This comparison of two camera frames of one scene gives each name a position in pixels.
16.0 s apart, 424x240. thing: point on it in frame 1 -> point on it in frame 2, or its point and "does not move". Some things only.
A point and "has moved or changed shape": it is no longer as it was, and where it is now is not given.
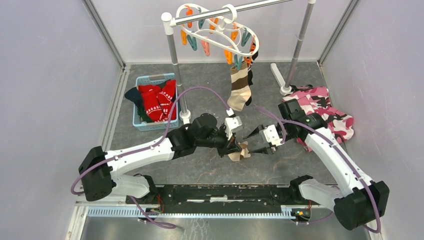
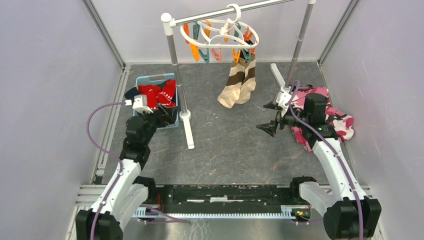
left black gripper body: x=221 y=142 -> x=162 y=121
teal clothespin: x=192 y=42 -> x=196 y=29
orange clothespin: x=234 y=34 -> x=247 y=37
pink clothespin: x=206 y=47 -> x=218 y=57
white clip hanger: x=222 y=31 has moved or changed shape
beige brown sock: x=240 y=92 has moved or changed shape
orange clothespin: x=248 y=59 has moved or changed shape
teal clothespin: x=245 y=37 -> x=236 y=34
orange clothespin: x=228 y=56 -> x=236 y=56
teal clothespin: x=238 y=62 -> x=247 y=57
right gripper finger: x=260 y=127 -> x=272 y=105
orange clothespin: x=184 y=37 -> x=195 y=49
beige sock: x=236 y=156 -> x=248 y=84
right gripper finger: x=264 y=150 -> x=270 y=128
